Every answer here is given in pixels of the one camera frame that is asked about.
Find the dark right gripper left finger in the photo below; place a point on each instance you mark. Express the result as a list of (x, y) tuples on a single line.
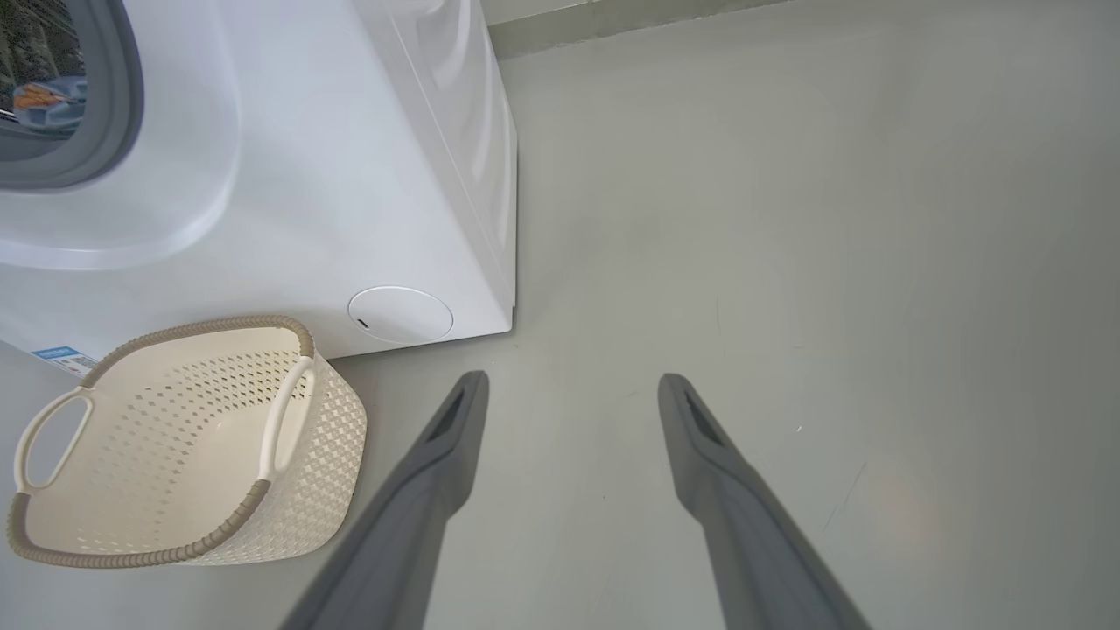
[(411, 525)]

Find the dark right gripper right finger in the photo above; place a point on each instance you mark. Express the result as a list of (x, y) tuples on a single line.
[(752, 542)]

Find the blue garment with orange print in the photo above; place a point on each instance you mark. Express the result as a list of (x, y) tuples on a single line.
[(48, 98)]

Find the white front-load washing machine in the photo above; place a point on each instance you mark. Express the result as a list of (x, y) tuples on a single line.
[(332, 175)]

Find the round white filter cover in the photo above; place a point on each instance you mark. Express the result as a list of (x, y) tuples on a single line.
[(401, 315)]

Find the cream perforated laundry basket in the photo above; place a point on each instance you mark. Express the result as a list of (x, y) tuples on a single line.
[(175, 490)]

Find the blue energy label sticker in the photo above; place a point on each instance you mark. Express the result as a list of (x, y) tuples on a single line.
[(66, 359)]

